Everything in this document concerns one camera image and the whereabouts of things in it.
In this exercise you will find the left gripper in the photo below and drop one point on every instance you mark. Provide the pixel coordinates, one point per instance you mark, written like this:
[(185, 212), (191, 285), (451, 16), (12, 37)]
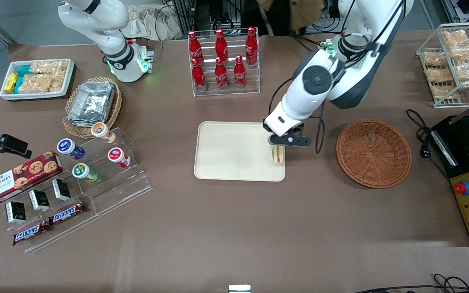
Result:
[(266, 127)]

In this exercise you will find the triangular packaged sandwich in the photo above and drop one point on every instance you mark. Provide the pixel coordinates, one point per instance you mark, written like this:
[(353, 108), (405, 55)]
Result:
[(277, 154)]

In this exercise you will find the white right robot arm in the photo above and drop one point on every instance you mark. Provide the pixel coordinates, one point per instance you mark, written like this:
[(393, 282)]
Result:
[(112, 36)]

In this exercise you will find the cream plastic tray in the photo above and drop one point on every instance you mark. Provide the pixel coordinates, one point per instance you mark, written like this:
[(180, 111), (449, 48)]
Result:
[(234, 151)]

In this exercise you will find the round brown wicker basket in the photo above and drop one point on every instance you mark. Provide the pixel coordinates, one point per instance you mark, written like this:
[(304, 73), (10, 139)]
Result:
[(373, 154)]

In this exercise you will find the flat light wicker basket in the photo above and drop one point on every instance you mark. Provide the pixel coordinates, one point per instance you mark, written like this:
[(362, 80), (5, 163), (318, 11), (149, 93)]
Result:
[(114, 108)]

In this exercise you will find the clear acrylic bottle rack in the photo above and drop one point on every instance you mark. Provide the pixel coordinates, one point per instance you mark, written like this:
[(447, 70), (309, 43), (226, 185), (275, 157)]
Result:
[(226, 92)]

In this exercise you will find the red cola bottle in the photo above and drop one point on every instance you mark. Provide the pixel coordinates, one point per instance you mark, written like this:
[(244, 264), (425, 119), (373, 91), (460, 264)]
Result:
[(198, 77), (221, 45), (251, 47), (221, 75), (195, 48), (239, 74)]

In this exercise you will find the brown jacket sleeve arm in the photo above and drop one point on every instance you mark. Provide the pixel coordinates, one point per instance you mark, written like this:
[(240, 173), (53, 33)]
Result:
[(295, 12)]

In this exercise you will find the crumpled beige bag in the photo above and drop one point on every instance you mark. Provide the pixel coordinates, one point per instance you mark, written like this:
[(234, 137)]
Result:
[(149, 22)]

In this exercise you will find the red lid yogurt cup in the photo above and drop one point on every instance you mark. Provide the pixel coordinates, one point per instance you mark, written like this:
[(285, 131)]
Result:
[(116, 155)]

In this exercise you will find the clear acrylic stepped stand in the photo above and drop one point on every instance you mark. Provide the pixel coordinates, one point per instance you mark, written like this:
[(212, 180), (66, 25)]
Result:
[(116, 191)]

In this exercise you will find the black countertop appliance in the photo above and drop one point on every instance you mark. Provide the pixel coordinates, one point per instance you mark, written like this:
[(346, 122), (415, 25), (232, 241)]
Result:
[(462, 154)]

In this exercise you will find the orange lid yogurt cup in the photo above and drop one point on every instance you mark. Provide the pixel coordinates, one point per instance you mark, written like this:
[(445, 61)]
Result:
[(101, 131)]

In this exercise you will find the stack of foil trays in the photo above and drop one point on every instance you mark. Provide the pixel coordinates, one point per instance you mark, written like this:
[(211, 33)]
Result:
[(92, 102)]

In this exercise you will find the green lid yogurt cup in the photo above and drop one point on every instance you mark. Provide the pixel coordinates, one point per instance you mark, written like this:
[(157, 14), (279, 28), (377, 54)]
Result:
[(82, 171)]

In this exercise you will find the blue lid yogurt cup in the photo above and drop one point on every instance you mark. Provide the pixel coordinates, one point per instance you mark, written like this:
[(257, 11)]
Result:
[(67, 146)]

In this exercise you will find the white rectangular snack bin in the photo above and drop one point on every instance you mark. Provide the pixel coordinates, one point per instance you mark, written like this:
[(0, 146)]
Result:
[(69, 79)]

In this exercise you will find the clear bag rice crackers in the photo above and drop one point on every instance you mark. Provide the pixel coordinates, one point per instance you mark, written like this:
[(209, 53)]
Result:
[(57, 82), (49, 67), (34, 83)]

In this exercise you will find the small black box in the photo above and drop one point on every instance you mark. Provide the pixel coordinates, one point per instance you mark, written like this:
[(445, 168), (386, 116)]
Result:
[(16, 211), (62, 189), (39, 200)]

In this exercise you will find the Snickers chocolate bar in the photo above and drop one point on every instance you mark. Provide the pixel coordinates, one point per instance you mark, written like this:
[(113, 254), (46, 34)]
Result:
[(31, 233), (66, 213)]

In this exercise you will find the teal snack packet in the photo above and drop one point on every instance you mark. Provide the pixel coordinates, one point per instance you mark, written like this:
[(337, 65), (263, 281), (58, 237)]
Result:
[(25, 70), (18, 84)]

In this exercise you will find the red Walkers cookie box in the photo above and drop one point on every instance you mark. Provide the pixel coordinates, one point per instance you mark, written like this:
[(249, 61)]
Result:
[(23, 177)]

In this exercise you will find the yellow snack packet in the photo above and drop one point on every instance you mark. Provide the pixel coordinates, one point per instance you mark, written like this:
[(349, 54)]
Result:
[(10, 82)]

